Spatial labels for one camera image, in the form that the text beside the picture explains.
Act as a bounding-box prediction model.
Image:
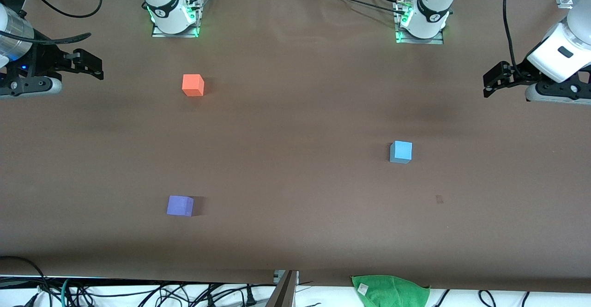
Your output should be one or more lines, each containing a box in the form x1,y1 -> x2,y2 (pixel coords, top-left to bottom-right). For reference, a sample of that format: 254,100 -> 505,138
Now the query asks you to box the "purple foam block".
167,195 -> 195,217

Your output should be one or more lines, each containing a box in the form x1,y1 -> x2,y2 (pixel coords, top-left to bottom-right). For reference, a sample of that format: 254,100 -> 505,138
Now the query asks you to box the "green cloth with label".
351,275 -> 431,307

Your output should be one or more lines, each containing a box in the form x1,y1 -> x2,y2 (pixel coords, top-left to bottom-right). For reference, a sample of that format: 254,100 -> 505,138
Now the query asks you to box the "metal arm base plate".
151,0 -> 201,39
395,0 -> 445,46

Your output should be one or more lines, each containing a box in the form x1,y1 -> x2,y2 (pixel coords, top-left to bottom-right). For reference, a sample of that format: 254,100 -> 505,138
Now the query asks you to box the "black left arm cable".
502,0 -> 528,76

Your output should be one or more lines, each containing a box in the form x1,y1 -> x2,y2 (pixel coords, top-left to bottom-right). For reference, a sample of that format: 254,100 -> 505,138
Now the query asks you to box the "black base power cable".
316,0 -> 403,15

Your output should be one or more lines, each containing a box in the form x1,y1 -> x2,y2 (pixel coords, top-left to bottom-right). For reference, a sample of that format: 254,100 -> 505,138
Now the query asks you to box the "aluminium profile bar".
265,270 -> 299,307

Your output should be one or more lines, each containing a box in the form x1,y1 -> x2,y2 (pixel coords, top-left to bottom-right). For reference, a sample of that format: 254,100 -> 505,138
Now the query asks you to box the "black thick floor cable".
0,256 -> 52,307

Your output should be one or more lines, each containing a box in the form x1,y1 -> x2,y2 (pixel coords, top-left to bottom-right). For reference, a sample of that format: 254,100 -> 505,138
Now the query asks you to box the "orange foam block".
182,74 -> 205,97

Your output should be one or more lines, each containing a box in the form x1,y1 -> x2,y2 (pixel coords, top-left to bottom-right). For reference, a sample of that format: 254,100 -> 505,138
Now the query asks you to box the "black tangled cable bundle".
69,282 -> 277,307

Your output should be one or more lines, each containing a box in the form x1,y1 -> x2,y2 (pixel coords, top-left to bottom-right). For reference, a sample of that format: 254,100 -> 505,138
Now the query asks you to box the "light blue foam block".
389,141 -> 413,164

